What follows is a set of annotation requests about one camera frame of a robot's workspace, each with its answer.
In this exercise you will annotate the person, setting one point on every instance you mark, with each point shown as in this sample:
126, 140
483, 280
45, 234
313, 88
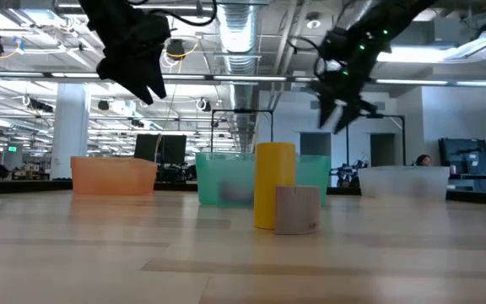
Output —
423, 160

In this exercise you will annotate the tall yellow cylinder block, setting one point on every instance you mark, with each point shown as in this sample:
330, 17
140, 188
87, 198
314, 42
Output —
273, 181

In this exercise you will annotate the orange plastic bin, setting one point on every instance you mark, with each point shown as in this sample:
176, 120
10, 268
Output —
112, 175

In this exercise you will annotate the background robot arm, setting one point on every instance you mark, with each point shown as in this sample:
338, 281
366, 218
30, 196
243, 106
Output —
346, 173

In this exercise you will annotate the white building column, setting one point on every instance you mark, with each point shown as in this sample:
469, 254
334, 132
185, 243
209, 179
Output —
70, 131

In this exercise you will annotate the black metal stand frame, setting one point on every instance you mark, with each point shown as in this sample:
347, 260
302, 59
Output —
243, 111
388, 116

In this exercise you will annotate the blue equipment cart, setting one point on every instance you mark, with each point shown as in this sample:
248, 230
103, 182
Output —
466, 162

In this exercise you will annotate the clear plastic bin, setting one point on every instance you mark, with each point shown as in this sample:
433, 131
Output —
403, 183

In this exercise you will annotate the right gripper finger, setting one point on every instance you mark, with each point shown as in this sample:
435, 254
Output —
350, 112
326, 110

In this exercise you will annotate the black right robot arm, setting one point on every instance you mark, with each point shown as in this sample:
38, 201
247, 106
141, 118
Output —
390, 17

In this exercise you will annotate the silver ventilation duct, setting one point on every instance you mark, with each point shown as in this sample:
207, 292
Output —
239, 50

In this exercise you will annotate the black computer monitor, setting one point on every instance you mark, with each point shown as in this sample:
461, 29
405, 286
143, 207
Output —
147, 147
174, 148

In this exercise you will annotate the green plastic bin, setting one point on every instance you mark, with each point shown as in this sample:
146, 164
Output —
226, 169

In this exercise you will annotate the long ceiling light bar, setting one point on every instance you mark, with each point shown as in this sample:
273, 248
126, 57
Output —
234, 78

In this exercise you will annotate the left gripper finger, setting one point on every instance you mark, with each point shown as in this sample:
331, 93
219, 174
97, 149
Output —
160, 82
131, 72

